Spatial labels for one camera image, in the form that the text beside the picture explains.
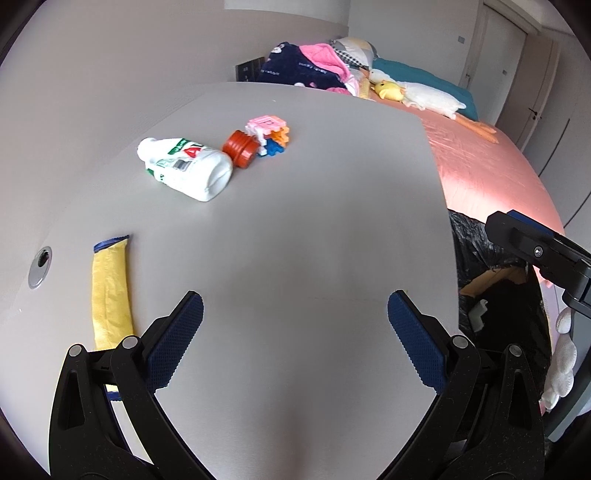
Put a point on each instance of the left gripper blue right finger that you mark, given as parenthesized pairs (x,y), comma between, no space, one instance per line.
(485,421)

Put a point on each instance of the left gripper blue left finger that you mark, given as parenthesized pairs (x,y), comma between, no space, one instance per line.
(106,422)

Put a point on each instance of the black trash bag bin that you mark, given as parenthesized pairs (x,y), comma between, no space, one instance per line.
(500,299)

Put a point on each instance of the person's right gloved hand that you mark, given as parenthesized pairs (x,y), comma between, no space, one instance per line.
(560,377)

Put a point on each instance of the white wardrobe doors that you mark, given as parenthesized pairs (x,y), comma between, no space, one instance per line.
(546,118)

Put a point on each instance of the pink bed sheet mattress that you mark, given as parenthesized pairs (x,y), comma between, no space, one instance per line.
(480,177)

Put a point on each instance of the yellow blue sachet packet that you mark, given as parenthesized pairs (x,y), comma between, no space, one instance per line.
(110,303)

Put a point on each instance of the teal pillow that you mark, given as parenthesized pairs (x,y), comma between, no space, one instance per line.
(402,72)

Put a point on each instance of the white goose plush toy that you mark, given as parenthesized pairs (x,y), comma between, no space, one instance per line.
(423,97)

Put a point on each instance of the white room door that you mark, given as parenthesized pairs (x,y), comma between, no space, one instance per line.
(493,59)

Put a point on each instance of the yellow duck plush toy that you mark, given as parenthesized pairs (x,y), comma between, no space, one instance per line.
(389,90)

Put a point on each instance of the yellow corn plush toy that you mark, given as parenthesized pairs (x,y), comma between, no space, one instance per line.
(365,88)

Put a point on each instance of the white plastic drink bottle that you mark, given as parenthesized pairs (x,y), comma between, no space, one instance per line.
(188,167)

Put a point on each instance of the patterned grey checked pillow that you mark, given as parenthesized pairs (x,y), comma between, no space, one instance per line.
(355,52)

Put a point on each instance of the pink building block toy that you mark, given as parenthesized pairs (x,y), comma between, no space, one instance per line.
(271,132)

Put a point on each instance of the navy pink clothes pile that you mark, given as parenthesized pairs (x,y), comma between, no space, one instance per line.
(315,66)

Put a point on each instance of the orange ribbed plastic cap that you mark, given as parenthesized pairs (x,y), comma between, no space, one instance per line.
(241,148)

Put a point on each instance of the silver desk cable grommet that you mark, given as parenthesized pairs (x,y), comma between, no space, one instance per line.
(39,267)

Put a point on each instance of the black wall socket panel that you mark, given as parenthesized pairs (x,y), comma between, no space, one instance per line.
(248,71)

